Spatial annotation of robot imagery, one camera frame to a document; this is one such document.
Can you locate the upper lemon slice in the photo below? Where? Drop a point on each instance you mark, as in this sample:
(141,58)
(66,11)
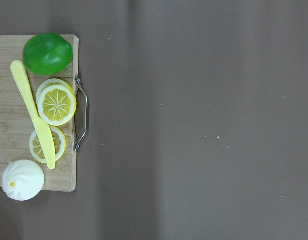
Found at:
(56,105)

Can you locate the lemon slice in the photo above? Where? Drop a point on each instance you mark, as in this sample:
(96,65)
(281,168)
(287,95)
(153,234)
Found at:
(59,144)
(56,105)

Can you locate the green toy lime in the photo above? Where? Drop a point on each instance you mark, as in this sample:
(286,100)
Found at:
(47,54)

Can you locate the yellow plastic toy knife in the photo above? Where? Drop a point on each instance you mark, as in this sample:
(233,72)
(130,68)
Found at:
(42,129)

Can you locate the lower lemon slice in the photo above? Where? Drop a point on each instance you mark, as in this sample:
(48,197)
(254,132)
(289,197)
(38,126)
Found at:
(59,144)

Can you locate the white toy steamed bun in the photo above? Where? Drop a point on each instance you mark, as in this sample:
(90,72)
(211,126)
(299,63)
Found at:
(22,180)

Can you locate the hidden lemon slice underneath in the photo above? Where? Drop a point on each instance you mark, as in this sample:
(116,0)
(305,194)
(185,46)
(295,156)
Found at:
(49,82)

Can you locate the wooden cutting board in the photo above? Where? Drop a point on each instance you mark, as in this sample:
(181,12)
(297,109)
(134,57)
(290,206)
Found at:
(15,123)

